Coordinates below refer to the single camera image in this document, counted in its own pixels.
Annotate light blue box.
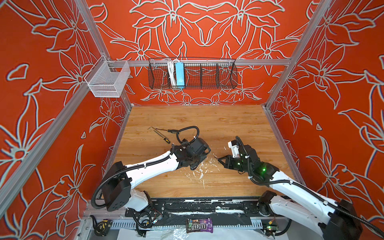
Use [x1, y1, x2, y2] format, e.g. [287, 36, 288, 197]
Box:
[175, 62, 185, 89]

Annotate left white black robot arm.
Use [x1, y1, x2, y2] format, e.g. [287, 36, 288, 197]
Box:
[91, 126, 211, 212]

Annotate large black yellow screwdriver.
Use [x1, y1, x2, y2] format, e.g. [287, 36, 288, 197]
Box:
[156, 128, 179, 134]

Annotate small black yellow screwdriver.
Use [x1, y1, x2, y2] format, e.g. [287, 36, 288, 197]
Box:
[157, 132, 171, 144]

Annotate m&m candy bag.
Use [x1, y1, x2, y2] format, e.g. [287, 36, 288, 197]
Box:
[186, 218, 214, 234]

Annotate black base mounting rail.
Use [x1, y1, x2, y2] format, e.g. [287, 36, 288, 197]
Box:
[143, 197, 286, 218]

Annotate metal hex key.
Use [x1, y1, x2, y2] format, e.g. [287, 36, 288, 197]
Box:
[148, 126, 161, 135]

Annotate white mesh wall basket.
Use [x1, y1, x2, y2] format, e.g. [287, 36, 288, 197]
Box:
[85, 56, 131, 98]

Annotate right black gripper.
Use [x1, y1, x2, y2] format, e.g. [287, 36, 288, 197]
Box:
[216, 155, 254, 175]

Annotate white coiled cable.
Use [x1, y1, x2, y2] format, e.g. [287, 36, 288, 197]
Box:
[166, 59, 178, 87]

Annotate black wire wall basket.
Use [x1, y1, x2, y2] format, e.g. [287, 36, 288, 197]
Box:
[148, 57, 238, 90]

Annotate small electronics board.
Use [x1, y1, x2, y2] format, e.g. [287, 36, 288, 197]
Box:
[262, 220, 279, 238]

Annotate yellow black tape measure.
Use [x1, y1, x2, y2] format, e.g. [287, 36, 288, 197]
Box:
[93, 219, 113, 237]

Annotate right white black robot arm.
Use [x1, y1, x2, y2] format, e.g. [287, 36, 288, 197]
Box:
[218, 137, 384, 240]

